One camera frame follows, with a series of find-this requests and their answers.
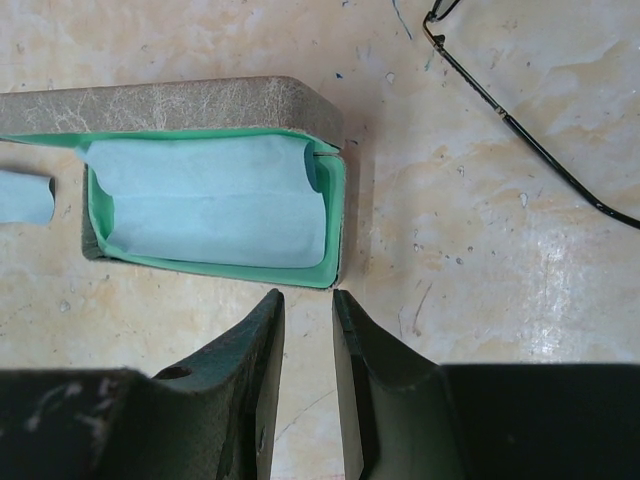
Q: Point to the light blue cleaning cloth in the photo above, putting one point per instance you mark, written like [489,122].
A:
[26,198]

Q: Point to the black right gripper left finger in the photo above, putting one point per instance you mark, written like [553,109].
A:
[210,415]

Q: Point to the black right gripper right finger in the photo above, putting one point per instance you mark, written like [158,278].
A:
[403,416]

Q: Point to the thin metal frame sunglasses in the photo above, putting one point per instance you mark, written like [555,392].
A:
[437,13]

